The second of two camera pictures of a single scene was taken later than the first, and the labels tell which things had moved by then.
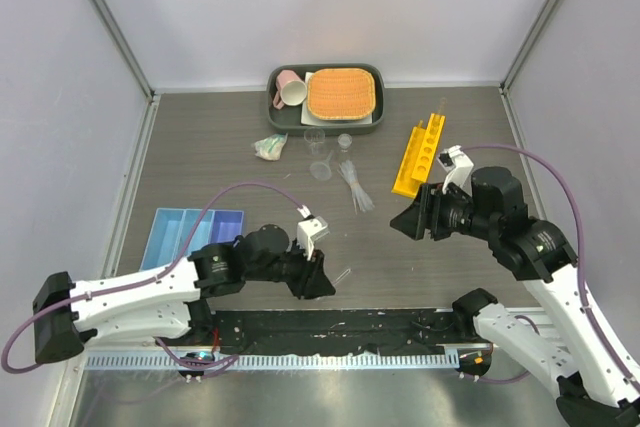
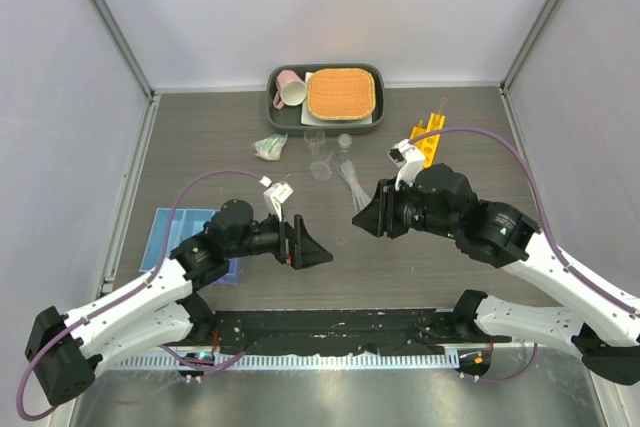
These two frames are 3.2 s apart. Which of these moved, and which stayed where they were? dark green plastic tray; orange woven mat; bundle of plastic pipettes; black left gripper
Moved: black left gripper
Stayed: orange woven mat; bundle of plastic pipettes; dark green plastic tray
